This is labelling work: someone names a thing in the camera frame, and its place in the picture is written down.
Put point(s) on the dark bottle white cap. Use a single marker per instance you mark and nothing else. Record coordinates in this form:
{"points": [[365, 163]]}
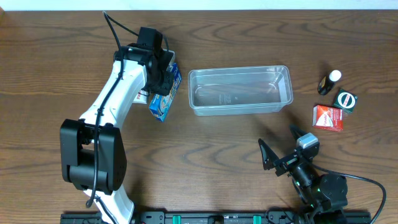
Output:
{"points": [[328, 82]]}

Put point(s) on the blue toothpaste box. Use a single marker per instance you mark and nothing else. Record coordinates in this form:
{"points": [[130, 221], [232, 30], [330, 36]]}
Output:
{"points": [[160, 105]]}

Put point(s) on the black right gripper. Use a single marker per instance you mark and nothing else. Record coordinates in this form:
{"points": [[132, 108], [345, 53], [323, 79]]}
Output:
{"points": [[286, 160]]}

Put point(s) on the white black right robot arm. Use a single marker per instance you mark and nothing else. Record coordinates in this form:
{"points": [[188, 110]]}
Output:
{"points": [[324, 196]]}

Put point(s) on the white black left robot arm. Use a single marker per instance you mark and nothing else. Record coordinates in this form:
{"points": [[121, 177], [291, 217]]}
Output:
{"points": [[92, 151]]}

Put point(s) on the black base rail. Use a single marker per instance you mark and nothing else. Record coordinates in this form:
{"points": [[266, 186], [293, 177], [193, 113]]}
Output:
{"points": [[270, 217]]}

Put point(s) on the red white medicine box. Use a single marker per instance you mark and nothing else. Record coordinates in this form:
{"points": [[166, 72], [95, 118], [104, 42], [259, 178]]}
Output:
{"points": [[328, 118]]}

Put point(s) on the clear plastic container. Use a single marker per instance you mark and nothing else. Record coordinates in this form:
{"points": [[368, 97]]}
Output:
{"points": [[239, 90]]}

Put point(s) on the dark green small box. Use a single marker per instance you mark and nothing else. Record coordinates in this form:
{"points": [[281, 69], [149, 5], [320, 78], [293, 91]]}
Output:
{"points": [[345, 100]]}

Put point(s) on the white Panadol box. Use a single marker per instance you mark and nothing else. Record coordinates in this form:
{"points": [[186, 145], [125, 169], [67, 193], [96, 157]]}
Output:
{"points": [[141, 97]]}

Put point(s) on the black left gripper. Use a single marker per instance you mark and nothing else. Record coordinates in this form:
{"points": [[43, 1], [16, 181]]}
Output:
{"points": [[166, 82]]}

